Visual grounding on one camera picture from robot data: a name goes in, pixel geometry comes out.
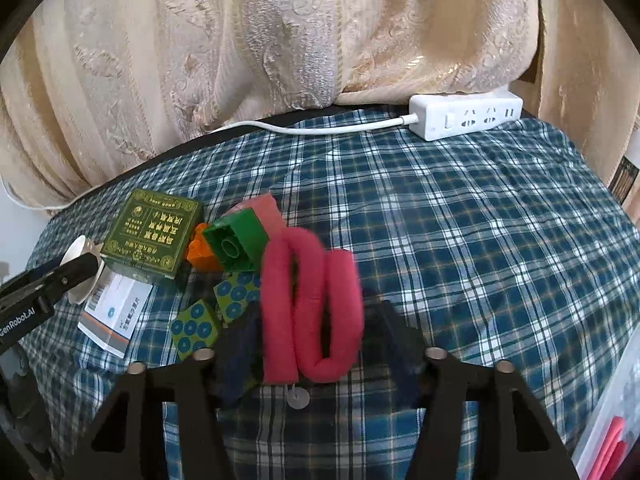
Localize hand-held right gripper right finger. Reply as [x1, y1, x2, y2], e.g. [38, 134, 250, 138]
[364, 300, 576, 480]

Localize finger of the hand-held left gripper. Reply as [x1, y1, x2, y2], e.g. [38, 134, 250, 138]
[30, 254, 103, 303]

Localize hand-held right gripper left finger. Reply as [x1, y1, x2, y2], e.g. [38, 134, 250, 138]
[75, 305, 263, 480]

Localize white plastic spoon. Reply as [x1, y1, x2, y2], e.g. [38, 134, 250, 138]
[62, 235, 106, 306]

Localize white medicine box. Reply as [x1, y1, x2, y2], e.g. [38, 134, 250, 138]
[77, 272, 153, 359]

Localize green blue-dotted tile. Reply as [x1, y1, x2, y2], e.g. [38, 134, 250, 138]
[213, 271, 262, 325]
[170, 299, 222, 362]

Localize pink foam hair curler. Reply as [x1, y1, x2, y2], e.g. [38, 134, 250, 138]
[261, 227, 365, 386]

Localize green building block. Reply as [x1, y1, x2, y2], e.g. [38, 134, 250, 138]
[202, 208, 271, 273]

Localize pink building block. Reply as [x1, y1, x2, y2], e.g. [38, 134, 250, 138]
[230, 192, 286, 241]

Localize clear plastic bowl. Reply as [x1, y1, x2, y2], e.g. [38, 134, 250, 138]
[570, 340, 640, 480]

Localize dark grey cloth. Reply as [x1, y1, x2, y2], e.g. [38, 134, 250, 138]
[0, 350, 51, 461]

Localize dark green printed box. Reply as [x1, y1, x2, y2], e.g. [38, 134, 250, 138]
[100, 189, 202, 288]

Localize orange building block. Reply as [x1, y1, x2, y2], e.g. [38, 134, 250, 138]
[186, 222, 223, 272]

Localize white power strip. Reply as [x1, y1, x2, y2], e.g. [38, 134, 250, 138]
[409, 91, 524, 142]

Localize cream patterned curtain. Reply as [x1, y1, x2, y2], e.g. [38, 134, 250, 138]
[0, 0, 640, 211]

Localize white power cable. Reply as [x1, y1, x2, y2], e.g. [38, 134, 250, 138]
[205, 114, 421, 136]

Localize brown wooden frame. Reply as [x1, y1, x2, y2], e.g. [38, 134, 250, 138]
[520, 55, 545, 111]

